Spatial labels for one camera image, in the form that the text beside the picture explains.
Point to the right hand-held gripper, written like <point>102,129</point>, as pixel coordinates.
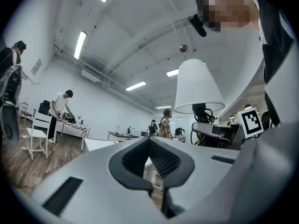
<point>251,123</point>

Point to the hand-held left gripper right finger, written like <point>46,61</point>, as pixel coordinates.
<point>205,176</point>

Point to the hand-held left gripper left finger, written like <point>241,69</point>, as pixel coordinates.
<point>93,185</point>

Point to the table with checkered cloth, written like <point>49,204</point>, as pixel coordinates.
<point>74,126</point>

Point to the black backpack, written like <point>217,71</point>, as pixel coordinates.
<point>69,117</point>

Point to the white wooden chair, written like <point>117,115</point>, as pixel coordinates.
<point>38,134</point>

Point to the black office chair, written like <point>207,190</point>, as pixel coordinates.
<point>44,107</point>

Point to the person's black and white jersey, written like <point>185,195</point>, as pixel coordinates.
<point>271,31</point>

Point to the white chair with dark seat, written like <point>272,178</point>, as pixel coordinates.
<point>24,112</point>

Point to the white air conditioner unit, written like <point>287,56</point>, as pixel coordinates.
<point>91,73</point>

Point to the person's head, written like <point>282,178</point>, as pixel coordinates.
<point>229,8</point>

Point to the black head-worn camera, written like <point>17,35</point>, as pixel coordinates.
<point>198,25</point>

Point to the wall poster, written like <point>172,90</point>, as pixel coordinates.
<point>36,67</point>

